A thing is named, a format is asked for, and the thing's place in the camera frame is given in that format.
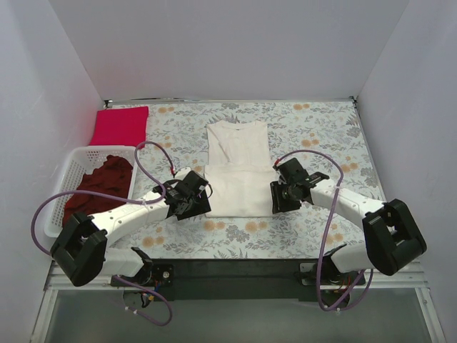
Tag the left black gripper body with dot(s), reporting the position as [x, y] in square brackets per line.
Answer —
[198, 206]

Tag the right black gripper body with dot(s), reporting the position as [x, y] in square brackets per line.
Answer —
[280, 200]

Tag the white t shirt red print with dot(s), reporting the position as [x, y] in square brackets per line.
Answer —
[239, 170]

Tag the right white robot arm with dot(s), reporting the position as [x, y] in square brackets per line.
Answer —
[392, 238]

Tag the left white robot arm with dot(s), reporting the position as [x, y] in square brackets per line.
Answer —
[84, 249]

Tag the floral table cloth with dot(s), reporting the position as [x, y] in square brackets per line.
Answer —
[324, 136]

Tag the folded pink t shirt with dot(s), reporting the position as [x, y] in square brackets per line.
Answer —
[126, 127]

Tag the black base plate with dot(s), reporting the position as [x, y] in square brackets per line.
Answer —
[203, 279]

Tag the aluminium frame rail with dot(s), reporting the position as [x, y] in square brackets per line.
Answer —
[410, 278]

